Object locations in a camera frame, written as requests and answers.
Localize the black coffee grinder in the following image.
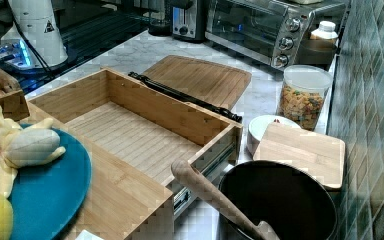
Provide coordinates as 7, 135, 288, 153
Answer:
148, 0, 171, 36

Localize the wooden spoon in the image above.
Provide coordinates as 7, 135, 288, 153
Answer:
171, 160, 280, 240

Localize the teal plate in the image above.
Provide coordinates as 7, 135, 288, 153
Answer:
8, 130, 92, 240

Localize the black drawer handle bar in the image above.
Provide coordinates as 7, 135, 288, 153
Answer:
129, 72, 242, 123

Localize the silver toaster oven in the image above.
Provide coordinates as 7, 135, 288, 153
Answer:
206, 0, 346, 69

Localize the bamboo cutting board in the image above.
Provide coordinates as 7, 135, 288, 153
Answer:
143, 55, 252, 110

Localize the black utensil holder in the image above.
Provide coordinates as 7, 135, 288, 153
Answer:
219, 161, 337, 240

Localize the open bamboo drawer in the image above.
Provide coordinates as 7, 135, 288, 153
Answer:
28, 67, 244, 212

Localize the clear cereal jar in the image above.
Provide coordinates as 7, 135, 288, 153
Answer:
277, 65, 333, 131

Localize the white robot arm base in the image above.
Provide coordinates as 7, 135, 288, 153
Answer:
1, 0, 68, 70

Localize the plush banana peel toy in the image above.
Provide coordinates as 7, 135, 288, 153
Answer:
0, 106, 66, 198

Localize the teal canister with bamboo lid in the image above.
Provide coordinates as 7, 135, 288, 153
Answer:
253, 123, 346, 191

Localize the white capped bottle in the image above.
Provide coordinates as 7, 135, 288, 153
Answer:
310, 21, 338, 43

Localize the black silver toaster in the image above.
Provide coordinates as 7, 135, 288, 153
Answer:
171, 0, 209, 42

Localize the bamboo drawer cabinet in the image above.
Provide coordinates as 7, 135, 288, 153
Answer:
19, 101, 175, 240

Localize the small bamboo organizer box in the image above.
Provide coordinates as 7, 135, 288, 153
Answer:
0, 69, 30, 121

